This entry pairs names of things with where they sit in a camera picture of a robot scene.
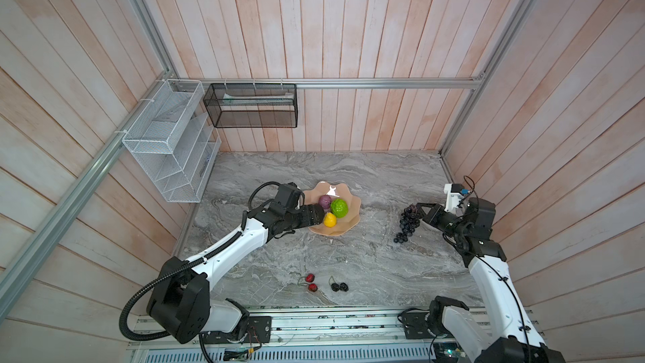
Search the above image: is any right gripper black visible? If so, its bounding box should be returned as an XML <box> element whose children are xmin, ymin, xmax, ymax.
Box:
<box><xmin>416</xmin><ymin>201</ymin><xmax>466</xmax><ymax>240</ymax></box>

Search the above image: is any purple fake fruit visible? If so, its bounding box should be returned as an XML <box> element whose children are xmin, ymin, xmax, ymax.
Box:
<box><xmin>317</xmin><ymin>194</ymin><xmax>334</xmax><ymax>210</ymax></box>

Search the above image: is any yellow fake lemon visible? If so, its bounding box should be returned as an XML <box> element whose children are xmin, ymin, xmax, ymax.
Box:
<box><xmin>324</xmin><ymin>212</ymin><xmax>338</xmax><ymax>228</ymax></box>

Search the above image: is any green bumpy fake fruit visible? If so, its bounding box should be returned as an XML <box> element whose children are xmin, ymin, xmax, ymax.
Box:
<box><xmin>330</xmin><ymin>198</ymin><xmax>349</xmax><ymax>218</ymax></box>

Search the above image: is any black fake grape bunch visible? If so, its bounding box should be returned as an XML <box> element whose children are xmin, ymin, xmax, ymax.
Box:
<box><xmin>393</xmin><ymin>204</ymin><xmax>421</xmax><ymax>244</ymax></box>

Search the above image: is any red fake cherry pair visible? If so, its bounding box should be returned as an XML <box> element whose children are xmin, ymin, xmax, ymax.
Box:
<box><xmin>297</xmin><ymin>273</ymin><xmax>318</xmax><ymax>292</ymax></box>

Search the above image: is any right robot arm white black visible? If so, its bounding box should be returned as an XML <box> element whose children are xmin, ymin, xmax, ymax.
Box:
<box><xmin>416</xmin><ymin>193</ymin><xmax>564</xmax><ymax>362</ymax></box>

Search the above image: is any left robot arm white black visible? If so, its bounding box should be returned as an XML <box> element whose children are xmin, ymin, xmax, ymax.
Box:
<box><xmin>146</xmin><ymin>181</ymin><xmax>325</xmax><ymax>344</ymax></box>

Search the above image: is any pink wavy fruit bowl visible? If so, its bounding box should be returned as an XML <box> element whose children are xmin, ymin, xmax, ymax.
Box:
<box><xmin>304</xmin><ymin>181</ymin><xmax>362</xmax><ymax>236</ymax></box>

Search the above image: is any black fake cherry pair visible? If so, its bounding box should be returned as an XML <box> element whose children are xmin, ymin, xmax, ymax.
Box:
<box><xmin>329</xmin><ymin>277</ymin><xmax>349</xmax><ymax>292</ymax></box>

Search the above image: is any black mesh basket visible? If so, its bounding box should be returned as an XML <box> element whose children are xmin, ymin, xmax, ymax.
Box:
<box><xmin>203</xmin><ymin>82</ymin><xmax>299</xmax><ymax>129</ymax></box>

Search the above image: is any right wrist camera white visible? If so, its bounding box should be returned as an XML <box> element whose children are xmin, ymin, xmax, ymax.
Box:
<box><xmin>443</xmin><ymin>183</ymin><xmax>472</xmax><ymax>215</ymax></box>

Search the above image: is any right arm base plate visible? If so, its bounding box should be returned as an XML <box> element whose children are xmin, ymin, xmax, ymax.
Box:
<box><xmin>397</xmin><ymin>309</ymin><xmax>453</xmax><ymax>340</ymax></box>

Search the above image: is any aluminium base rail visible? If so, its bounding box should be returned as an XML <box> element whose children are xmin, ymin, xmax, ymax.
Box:
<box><xmin>125</xmin><ymin>306</ymin><xmax>545</xmax><ymax>351</ymax></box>

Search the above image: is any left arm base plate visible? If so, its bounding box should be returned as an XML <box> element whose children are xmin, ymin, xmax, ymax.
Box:
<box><xmin>203</xmin><ymin>315</ymin><xmax>272</xmax><ymax>346</ymax></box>

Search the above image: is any horizontal aluminium wall rail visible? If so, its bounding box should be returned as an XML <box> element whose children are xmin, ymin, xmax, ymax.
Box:
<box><xmin>199</xmin><ymin>77</ymin><xmax>483</xmax><ymax>90</ymax></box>

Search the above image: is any white wire mesh shelf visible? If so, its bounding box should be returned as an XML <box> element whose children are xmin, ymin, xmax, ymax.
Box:
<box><xmin>123</xmin><ymin>79</ymin><xmax>221</xmax><ymax>203</ymax></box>

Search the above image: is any black corrugated cable hose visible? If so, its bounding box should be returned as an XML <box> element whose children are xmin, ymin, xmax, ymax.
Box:
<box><xmin>118</xmin><ymin>231</ymin><xmax>243</xmax><ymax>342</ymax></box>

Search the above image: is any left aluminium frame rail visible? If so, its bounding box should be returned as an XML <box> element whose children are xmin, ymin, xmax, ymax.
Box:
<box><xmin>1</xmin><ymin>0</ymin><xmax>185</xmax><ymax>325</ymax></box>

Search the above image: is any aluminium frame rail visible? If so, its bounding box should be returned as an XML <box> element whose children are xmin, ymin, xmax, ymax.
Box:
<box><xmin>438</xmin><ymin>0</ymin><xmax>539</xmax><ymax>161</ymax></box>
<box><xmin>1</xmin><ymin>0</ymin><xmax>185</xmax><ymax>325</ymax></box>

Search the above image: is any right aluminium frame rail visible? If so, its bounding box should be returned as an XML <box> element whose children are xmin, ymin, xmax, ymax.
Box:
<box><xmin>438</xmin><ymin>0</ymin><xmax>539</xmax><ymax>161</ymax></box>

